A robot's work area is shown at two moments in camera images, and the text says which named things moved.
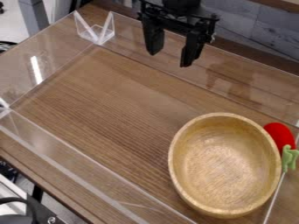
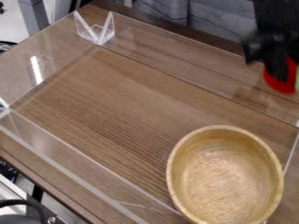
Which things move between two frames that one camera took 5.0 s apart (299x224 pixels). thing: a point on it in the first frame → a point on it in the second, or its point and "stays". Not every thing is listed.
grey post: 35,15 stays
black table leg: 38,193 stays
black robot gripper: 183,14 → 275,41
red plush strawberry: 285,138 → 287,85
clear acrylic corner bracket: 98,34 stays
